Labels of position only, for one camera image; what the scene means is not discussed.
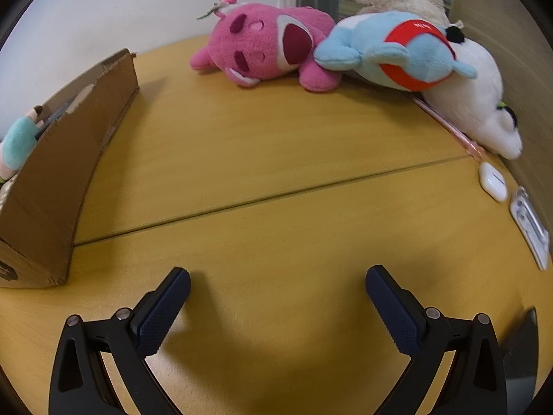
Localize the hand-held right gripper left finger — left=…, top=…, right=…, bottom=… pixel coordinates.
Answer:
left=48, top=267, right=191, bottom=415

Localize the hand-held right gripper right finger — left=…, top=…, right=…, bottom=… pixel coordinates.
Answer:
left=365, top=264, right=508, bottom=415

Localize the pink plush bear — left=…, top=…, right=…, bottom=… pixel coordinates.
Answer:
left=190, top=0, right=342, bottom=93

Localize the blue and red plush toy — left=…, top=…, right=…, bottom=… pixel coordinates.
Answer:
left=313, top=11, right=478, bottom=92

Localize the white earbuds case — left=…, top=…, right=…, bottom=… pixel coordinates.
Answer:
left=479, top=162, right=508, bottom=203

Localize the beige desk partition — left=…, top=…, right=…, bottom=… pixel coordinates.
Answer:
left=449, top=0, right=553, bottom=234

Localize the brown cardboard box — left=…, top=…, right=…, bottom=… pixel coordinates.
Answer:
left=0, top=48, right=140, bottom=289

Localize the pink pen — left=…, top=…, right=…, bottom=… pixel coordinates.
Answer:
left=408, top=95, right=487, bottom=163

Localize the teal and pink plush pig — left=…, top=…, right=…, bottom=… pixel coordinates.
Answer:
left=0, top=106, right=44, bottom=182

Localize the clear phone case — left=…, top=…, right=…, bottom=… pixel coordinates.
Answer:
left=509, top=187, right=550, bottom=271

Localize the white plush dog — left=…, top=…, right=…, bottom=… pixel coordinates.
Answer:
left=421, top=19, right=524, bottom=160

